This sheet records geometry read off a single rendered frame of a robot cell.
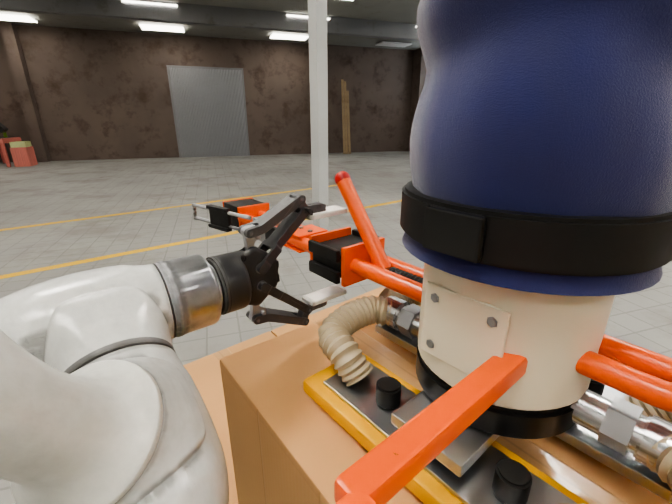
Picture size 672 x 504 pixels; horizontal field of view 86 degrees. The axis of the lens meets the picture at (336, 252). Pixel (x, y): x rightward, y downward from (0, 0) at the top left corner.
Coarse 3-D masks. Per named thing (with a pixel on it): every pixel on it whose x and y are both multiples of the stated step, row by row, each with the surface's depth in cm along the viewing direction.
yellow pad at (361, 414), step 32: (320, 384) 45; (352, 384) 44; (384, 384) 40; (352, 416) 40; (384, 416) 39; (416, 480) 33; (448, 480) 32; (480, 480) 32; (512, 480) 29; (544, 480) 33
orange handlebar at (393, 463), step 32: (416, 288) 43; (608, 352) 32; (640, 352) 31; (480, 384) 27; (512, 384) 29; (608, 384) 29; (640, 384) 28; (416, 416) 24; (448, 416) 24; (384, 448) 22; (416, 448) 22; (352, 480) 20; (384, 480) 20
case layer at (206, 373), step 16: (384, 288) 167; (256, 336) 130; (272, 336) 130; (224, 352) 121; (192, 368) 113; (208, 368) 113; (208, 384) 107; (208, 400) 100; (224, 400) 100; (224, 416) 95; (224, 432) 90; (224, 448) 86
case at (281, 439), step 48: (288, 336) 59; (240, 384) 48; (288, 384) 48; (240, 432) 53; (288, 432) 41; (336, 432) 41; (240, 480) 59; (288, 480) 41; (576, 480) 35; (624, 480) 35
